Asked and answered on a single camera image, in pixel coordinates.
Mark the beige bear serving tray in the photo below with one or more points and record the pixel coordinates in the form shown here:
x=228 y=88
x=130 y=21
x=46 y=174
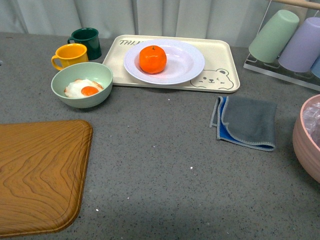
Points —
x=219 y=74

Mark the white round plate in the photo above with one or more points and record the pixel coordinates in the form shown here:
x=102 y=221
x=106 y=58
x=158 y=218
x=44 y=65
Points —
x=184 y=62

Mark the wooden rack handle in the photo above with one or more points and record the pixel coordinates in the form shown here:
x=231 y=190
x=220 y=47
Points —
x=300 y=3

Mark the clear acrylic cup rack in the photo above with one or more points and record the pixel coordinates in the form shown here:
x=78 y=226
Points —
x=274 y=69

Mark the orange mandarin fruit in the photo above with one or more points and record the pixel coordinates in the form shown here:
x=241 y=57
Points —
x=152 y=59

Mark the purple cup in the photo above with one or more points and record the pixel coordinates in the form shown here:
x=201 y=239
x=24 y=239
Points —
x=303 y=48

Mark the clear plastic wrappers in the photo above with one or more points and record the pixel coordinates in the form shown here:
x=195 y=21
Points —
x=311 y=120

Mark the yellow mug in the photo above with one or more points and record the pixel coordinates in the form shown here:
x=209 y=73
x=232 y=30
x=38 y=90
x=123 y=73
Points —
x=69 y=54

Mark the pink bowl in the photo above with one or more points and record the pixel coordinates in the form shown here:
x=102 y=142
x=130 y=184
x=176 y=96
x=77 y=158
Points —
x=305 y=149

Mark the light green bowl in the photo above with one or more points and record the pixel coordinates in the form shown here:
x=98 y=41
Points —
x=93 y=71

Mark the wooden serving tray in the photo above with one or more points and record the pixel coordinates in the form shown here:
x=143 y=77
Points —
x=43 y=168

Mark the fake fried egg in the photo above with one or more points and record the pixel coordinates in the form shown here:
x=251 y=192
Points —
x=81 y=88

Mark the grey blue folded cloth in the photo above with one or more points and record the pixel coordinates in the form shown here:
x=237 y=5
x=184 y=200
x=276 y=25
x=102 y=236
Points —
x=244 y=121

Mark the light green cup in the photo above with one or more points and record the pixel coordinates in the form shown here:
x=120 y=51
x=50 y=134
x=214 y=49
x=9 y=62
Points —
x=274 y=36

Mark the dark green mug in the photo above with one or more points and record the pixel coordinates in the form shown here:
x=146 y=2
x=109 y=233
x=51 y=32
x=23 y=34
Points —
x=90 y=38

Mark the blue cup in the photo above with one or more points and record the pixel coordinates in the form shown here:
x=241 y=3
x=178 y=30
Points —
x=315 y=69

